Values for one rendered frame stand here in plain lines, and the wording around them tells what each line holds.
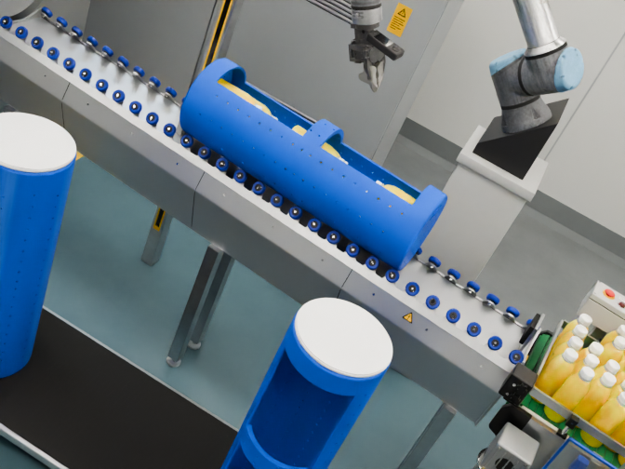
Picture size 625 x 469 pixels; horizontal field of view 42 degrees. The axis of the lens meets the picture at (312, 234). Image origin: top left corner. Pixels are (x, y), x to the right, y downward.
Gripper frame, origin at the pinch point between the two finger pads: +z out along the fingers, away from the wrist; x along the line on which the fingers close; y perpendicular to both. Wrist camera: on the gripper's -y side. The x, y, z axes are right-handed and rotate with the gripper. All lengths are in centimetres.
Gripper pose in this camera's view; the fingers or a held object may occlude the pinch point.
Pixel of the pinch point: (377, 87)
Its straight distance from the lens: 255.6
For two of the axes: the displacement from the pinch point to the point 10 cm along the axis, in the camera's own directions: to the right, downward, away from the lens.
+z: 1.0, 8.8, 4.6
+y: -7.4, -2.5, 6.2
